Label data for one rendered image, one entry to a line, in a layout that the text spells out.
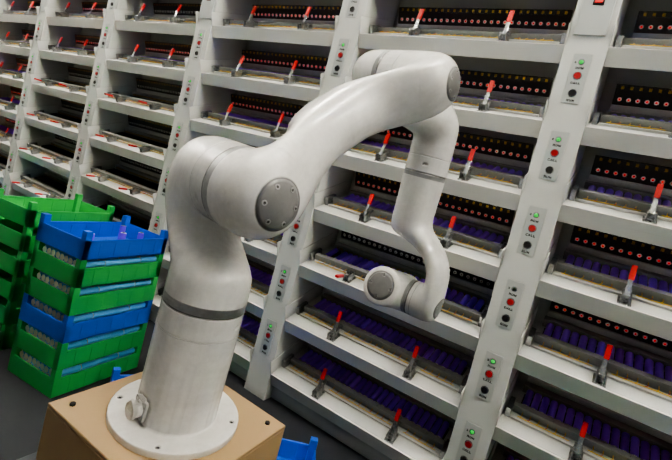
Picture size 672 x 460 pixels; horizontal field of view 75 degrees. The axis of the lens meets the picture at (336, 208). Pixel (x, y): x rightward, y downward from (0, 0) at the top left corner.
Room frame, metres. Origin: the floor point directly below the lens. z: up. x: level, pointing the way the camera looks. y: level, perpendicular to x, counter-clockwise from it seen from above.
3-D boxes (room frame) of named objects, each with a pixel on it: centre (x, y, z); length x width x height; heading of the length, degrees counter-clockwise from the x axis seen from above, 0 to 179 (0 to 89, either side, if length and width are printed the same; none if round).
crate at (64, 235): (1.34, 0.66, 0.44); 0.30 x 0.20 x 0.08; 157
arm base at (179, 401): (0.64, 0.15, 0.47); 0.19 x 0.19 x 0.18
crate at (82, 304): (1.34, 0.66, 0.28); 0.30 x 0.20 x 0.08; 157
